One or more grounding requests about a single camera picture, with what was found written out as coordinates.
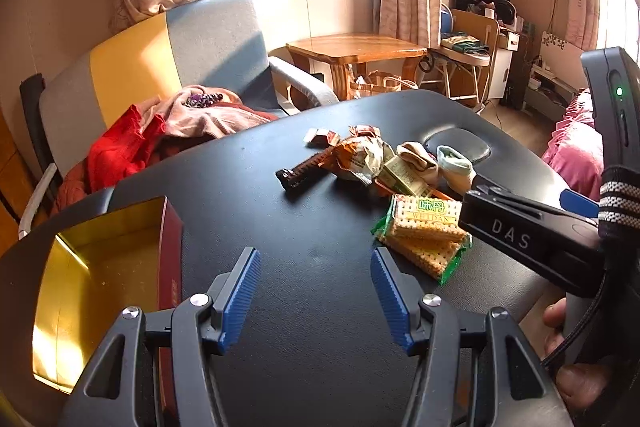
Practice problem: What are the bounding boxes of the green cracker packet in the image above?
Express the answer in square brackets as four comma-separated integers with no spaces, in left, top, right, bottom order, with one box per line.
[387,194,468,243]
[371,214,473,285]

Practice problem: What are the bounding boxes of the pink blanket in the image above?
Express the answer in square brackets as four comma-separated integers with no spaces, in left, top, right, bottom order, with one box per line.
[542,89,606,202]

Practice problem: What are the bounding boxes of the wooden wardrobe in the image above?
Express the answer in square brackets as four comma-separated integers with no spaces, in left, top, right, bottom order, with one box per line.
[0,104,36,253]

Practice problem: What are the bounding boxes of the small red white wrapper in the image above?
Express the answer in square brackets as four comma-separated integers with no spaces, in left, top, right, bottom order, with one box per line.
[305,127,341,146]

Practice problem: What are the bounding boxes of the white sock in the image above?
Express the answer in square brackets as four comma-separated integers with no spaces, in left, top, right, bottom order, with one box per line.
[436,145,476,192]

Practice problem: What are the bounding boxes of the brown chocolate bar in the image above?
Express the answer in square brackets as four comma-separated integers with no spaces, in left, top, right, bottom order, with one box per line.
[276,149,335,192]

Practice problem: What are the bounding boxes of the green drink carton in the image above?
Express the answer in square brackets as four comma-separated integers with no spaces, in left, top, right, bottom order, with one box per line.
[372,156,433,198]

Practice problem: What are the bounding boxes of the wooden side table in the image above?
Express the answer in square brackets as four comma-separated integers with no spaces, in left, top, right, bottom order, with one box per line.
[286,34,428,102]

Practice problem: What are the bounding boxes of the beige sock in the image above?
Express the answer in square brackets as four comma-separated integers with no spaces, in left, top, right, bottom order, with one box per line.
[396,141,441,185]

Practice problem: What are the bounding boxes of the grey yellow armchair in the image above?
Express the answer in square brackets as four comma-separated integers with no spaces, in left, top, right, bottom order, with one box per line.
[19,0,341,240]

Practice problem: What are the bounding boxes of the white leaf print panel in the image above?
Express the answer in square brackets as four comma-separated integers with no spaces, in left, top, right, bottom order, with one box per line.
[537,29,583,72]

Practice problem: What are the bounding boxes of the black oval cushion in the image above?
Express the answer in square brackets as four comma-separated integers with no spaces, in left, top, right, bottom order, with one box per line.
[422,130,492,165]

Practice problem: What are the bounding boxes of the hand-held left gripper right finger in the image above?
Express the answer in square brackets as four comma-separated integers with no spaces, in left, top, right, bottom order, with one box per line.
[370,247,576,427]

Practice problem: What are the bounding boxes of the black white striped strap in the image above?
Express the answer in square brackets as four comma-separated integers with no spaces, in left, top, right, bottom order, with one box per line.
[597,164,640,239]

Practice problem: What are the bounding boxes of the red garment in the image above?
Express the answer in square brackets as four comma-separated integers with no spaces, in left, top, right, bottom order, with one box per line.
[87,104,168,195]

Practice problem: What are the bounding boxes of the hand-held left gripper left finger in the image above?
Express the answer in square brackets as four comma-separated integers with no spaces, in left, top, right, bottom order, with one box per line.
[59,247,262,427]

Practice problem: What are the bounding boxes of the green folded clothes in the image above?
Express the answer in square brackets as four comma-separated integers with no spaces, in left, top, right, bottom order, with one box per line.
[440,34,487,56]

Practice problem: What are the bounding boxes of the white drawer cabinet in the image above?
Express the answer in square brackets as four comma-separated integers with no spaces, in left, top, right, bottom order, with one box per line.
[494,27,522,102]

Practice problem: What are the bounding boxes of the brown paper bag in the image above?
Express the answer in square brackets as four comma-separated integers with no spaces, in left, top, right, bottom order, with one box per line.
[350,71,418,100]

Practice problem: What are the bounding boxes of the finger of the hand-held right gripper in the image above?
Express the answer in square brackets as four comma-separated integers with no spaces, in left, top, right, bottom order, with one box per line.
[467,176,600,220]

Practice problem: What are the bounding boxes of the gold lined red box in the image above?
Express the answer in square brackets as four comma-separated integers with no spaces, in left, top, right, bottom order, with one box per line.
[31,196,185,427]

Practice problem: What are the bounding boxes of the person's right hand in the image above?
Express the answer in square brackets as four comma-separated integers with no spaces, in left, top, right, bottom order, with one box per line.
[542,297,618,414]

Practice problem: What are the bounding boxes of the purple bead ornament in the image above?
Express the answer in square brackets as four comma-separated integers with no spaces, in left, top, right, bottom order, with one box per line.
[184,92,225,108]

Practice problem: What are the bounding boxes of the dark red jacket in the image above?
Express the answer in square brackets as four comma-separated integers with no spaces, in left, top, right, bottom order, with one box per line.
[50,104,281,218]

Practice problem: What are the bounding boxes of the black cable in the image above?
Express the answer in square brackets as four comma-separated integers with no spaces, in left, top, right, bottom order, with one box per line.
[542,237,613,370]

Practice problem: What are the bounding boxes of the white chair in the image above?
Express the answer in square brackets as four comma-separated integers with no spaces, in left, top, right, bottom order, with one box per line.
[432,34,493,108]

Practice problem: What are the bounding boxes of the pink garment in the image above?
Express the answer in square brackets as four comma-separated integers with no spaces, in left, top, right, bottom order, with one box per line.
[150,88,273,140]

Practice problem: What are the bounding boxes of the orange crumpled snack wrapper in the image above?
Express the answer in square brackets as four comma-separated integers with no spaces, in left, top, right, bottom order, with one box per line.
[317,124,397,184]

